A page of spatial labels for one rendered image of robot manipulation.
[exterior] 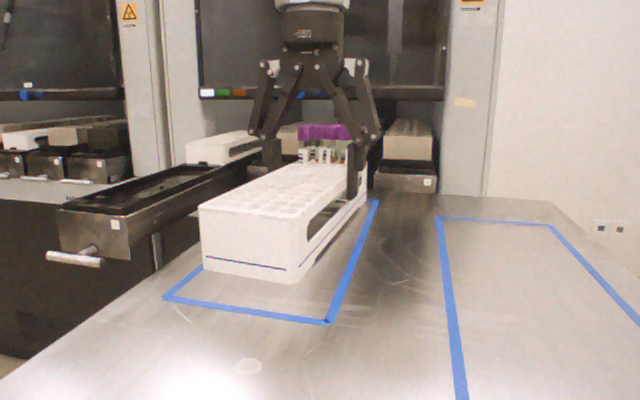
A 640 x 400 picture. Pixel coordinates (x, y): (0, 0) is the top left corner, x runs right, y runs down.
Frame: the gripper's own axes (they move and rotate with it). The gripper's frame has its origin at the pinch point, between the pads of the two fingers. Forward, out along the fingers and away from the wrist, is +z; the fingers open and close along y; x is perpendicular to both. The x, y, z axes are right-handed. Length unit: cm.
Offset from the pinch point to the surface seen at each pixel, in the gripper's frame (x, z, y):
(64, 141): 36, 3, -93
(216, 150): 29.1, 2.2, -34.0
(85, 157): 31, 6, -78
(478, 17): 48, -27, 20
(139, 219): -2.5, 8.1, -27.8
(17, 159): 28, 8, -103
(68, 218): -6.5, 7.9, -38.3
